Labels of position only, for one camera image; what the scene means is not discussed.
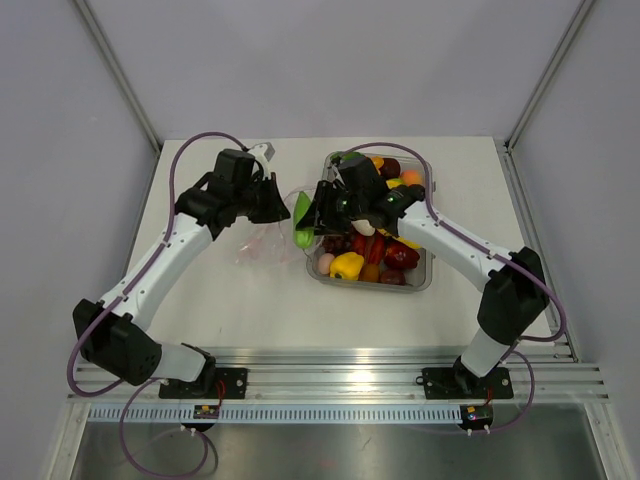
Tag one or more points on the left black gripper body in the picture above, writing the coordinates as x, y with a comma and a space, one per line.
244, 197

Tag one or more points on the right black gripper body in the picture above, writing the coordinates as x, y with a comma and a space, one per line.
337, 208

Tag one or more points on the green bitter gourd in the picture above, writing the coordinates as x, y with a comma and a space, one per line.
303, 235

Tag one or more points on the dark red grape bunch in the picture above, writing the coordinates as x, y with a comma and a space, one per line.
336, 244

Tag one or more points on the clear pink zip top bag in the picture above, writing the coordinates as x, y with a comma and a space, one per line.
274, 244

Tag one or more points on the yellow bell pepper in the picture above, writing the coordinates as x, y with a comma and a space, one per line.
347, 266

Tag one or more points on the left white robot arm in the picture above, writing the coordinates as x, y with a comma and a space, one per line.
112, 332

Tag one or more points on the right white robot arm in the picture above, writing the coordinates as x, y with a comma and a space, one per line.
512, 286

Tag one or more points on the clear plastic food container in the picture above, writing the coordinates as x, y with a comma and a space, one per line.
410, 281

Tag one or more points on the green bell pepper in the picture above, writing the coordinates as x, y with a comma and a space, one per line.
340, 157

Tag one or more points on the pink egg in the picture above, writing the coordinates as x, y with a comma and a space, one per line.
324, 263

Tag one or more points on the orange peach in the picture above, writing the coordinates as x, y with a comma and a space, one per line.
412, 177

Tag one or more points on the red crayfish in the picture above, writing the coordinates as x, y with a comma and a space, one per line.
371, 248

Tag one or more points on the red bell pepper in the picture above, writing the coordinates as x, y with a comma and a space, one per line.
400, 256

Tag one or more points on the dark red apple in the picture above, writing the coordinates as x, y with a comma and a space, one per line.
392, 277

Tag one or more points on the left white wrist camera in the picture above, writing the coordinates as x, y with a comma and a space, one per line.
263, 153

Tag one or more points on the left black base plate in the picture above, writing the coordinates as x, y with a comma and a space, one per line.
220, 382

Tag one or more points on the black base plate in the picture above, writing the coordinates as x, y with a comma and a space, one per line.
446, 383
220, 382

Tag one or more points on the left aluminium frame post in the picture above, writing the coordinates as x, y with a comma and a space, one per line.
106, 52

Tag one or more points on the aluminium frame post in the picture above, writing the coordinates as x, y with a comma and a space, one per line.
106, 52
561, 51

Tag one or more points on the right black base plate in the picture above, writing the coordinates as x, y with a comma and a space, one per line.
446, 383

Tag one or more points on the slotted white cable duct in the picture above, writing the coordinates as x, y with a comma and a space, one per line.
279, 414

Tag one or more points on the right aluminium frame post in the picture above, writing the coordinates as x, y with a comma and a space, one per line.
561, 51

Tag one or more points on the aluminium mounting rail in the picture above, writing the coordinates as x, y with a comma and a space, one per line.
387, 375

